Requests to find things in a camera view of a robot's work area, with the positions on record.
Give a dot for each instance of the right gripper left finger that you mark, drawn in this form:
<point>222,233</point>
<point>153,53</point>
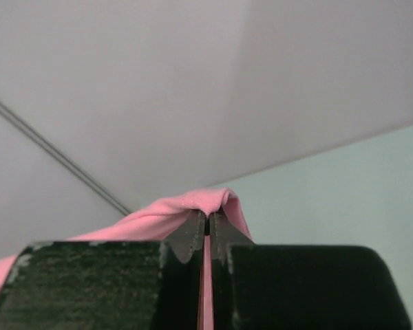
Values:
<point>107,284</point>

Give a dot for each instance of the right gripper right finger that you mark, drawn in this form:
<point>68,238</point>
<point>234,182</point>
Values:
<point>299,286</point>

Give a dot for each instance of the pink t shirt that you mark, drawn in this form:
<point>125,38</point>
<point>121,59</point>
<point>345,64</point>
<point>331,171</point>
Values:
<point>161,218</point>

